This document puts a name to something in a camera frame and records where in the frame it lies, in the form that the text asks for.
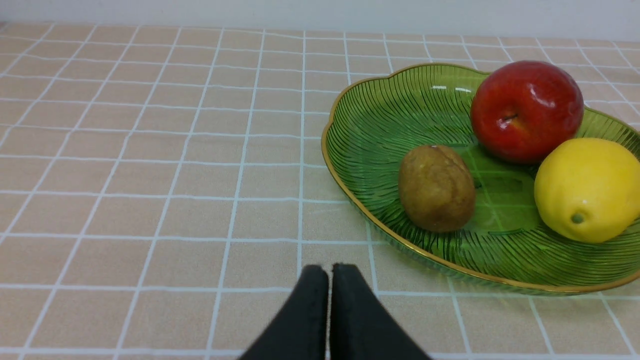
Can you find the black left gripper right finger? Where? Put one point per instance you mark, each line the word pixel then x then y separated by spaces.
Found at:
pixel 360 326

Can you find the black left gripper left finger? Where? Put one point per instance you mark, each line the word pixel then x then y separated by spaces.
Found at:
pixel 298 330

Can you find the brown kiwi fruit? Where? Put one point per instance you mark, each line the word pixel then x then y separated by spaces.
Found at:
pixel 436 188

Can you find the yellow lemon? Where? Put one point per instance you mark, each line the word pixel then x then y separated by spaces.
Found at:
pixel 587 189

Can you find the red apple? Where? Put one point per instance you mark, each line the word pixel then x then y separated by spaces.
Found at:
pixel 524 110

